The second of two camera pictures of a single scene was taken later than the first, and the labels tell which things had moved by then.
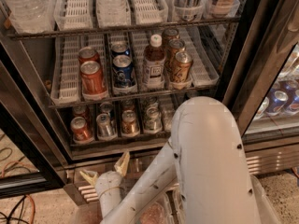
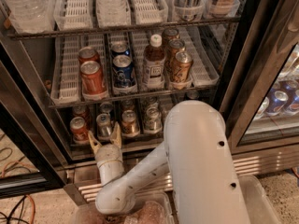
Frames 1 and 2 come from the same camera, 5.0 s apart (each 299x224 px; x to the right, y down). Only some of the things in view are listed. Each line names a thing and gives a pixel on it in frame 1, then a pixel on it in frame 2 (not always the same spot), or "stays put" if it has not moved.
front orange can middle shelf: (93, 83) stays put
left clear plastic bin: (167, 209) stays put
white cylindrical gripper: (107, 180) to (107, 154)
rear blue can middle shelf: (120, 49) stays put
